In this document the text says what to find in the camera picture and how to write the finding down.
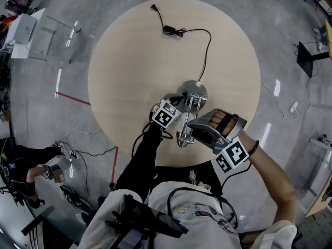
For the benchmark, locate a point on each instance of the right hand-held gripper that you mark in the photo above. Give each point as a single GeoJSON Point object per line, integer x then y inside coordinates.
{"type": "Point", "coordinates": [233, 154]}

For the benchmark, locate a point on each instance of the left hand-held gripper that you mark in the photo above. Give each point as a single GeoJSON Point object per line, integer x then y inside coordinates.
{"type": "Point", "coordinates": [164, 114]}

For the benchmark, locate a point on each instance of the silver metal desk lamp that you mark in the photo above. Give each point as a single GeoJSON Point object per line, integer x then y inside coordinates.
{"type": "Point", "coordinates": [194, 87]}

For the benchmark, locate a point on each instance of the person's left forearm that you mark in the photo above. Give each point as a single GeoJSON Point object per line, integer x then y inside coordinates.
{"type": "Point", "coordinates": [145, 159]}

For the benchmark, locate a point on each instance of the person's right forearm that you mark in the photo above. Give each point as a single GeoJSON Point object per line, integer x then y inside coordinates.
{"type": "Point", "coordinates": [272, 180]}

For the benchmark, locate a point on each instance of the person's right hand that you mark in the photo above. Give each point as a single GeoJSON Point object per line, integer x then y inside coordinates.
{"type": "Point", "coordinates": [215, 118]}

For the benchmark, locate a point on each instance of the person's black trousers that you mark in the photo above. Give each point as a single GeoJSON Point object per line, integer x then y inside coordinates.
{"type": "Point", "coordinates": [176, 175]}

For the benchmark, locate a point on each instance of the black wrist band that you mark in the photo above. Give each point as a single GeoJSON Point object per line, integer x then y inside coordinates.
{"type": "Point", "coordinates": [256, 145]}

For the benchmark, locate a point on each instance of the red floor tape line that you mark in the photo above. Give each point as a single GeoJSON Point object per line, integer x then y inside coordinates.
{"type": "Point", "coordinates": [115, 165]}

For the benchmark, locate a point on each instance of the black chest-mounted device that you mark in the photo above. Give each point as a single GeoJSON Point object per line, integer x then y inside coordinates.
{"type": "Point", "coordinates": [145, 211]}

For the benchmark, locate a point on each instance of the person's white printed shirt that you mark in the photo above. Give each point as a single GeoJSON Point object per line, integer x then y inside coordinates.
{"type": "Point", "coordinates": [186, 232]}

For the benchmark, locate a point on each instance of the white power strip black plugs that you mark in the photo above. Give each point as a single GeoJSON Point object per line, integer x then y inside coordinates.
{"type": "Point", "coordinates": [74, 155]}

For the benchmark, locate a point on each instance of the light wooden table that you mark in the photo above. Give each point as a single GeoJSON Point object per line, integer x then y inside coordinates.
{"type": "Point", "coordinates": [319, 198]}

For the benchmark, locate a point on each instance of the black office chair base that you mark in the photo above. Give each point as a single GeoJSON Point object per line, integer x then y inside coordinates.
{"type": "Point", "coordinates": [75, 197]}

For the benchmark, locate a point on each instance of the white metal-legged table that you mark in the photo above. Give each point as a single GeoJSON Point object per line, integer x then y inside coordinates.
{"type": "Point", "coordinates": [39, 48]}

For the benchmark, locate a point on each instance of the white printer box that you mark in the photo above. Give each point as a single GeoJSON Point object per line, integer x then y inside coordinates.
{"type": "Point", "coordinates": [22, 28]}

